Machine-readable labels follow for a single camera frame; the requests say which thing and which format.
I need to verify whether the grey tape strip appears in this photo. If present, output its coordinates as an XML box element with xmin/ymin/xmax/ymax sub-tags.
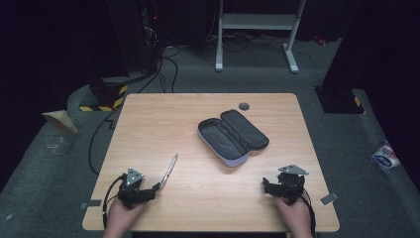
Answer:
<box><xmin>319</xmin><ymin>191</ymin><xmax>340</xmax><ymax>206</ymax></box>
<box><xmin>80</xmin><ymin>199</ymin><xmax>103</xmax><ymax>210</ymax></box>

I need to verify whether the black floor cable bundle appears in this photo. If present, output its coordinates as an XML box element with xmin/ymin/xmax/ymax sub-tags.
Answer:
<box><xmin>136</xmin><ymin>46</ymin><xmax>181</xmax><ymax>94</ymax></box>

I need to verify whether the white metal stand frame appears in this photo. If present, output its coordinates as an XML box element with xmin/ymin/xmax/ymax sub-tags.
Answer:
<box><xmin>214</xmin><ymin>0</ymin><xmax>307</xmax><ymax>74</ymax></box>

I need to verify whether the person's right hand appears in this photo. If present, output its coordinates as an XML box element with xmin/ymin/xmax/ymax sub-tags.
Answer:
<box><xmin>275</xmin><ymin>192</ymin><xmax>313</xmax><ymax>233</ymax></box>

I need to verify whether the dark computer tower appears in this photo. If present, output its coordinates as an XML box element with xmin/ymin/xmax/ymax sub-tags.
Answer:
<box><xmin>140</xmin><ymin>0</ymin><xmax>166</xmax><ymax>75</ymax></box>

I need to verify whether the black yellow striped stand base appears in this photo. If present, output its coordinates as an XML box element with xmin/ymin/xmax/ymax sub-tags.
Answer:
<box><xmin>78</xmin><ymin>75</ymin><xmax>130</xmax><ymax>113</ymax></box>

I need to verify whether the left hand-held gripper cable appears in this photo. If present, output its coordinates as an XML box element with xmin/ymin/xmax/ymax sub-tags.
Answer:
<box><xmin>101</xmin><ymin>174</ymin><xmax>126</xmax><ymax>230</ymax></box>

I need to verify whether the right hand-held gripper cable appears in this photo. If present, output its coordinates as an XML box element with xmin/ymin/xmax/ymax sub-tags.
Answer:
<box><xmin>298</xmin><ymin>187</ymin><xmax>317</xmax><ymax>238</ymax></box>

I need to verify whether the beige cardboard wedge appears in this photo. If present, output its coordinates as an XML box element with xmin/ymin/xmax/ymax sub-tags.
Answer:
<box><xmin>42</xmin><ymin>109</ymin><xmax>79</xmax><ymax>135</ymax></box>

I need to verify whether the person's left hand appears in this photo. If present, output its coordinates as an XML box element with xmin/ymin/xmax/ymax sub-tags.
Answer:
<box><xmin>104</xmin><ymin>197</ymin><xmax>149</xmax><ymax>234</ymax></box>

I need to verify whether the white blue plastic packet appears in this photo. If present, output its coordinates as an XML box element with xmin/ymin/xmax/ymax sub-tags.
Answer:
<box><xmin>370</xmin><ymin>141</ymin><xmax>402</xmax><ymax>171</ymax></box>

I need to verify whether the hand-held gripper cable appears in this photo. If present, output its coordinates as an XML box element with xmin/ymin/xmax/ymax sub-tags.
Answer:
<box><xmin>298</xmin><ymin>187</ymin><xmax>317</xmax><ymax>238</ymax></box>
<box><xmin>101</xmin><ymin>174</ymin><xmax>126</xmax><ymax>230</ymax></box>

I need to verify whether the black stand base yellow edge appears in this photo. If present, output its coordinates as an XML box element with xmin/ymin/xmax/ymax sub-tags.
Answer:
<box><xmin>314</xmin><ymin>85</ymin><xmax>367</xmax><ymax>115</ymax></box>

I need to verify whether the open grey pencil case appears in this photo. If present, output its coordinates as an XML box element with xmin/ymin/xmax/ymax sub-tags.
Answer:
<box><xmin>196</xmin><ymin>108</ymin><xmax>270</xmax><ymax>169</ymax></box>

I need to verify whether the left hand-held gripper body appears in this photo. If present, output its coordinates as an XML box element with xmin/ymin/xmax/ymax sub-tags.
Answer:
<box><xmin>117</xmin><ymin>167</ymin><xmax>157</xmax><ymax>210</ymax></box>

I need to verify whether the silver pen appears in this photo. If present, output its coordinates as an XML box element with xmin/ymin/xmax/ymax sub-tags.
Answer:
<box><xmin>159</xmin><ymin>153</ymin><xmax>179</xmax><ymax>190</ymax></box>

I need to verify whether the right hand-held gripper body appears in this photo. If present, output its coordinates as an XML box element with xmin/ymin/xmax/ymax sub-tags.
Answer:
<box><xmin>276</xmin><ymin>164</ymin><xmax>310</xmax><ymax>206</ymax></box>

